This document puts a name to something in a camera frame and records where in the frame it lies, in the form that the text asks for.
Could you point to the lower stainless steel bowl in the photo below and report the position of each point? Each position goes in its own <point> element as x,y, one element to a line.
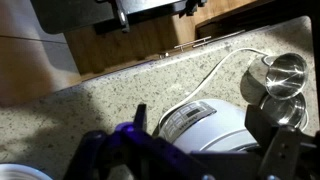
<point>291,111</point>

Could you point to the silver drawer handle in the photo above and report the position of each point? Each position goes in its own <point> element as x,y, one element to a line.
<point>205,40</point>

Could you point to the white rice cooker body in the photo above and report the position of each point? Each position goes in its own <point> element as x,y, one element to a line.
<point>207,125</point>

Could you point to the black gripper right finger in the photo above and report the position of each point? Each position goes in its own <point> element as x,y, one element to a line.
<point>260,125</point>

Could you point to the wooden cabinet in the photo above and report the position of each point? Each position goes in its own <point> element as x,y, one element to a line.
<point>101,54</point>

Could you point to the upper stainless steel cup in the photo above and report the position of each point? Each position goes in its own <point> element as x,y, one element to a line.
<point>280,76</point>

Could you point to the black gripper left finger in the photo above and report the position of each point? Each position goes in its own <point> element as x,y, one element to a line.
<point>140,119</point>

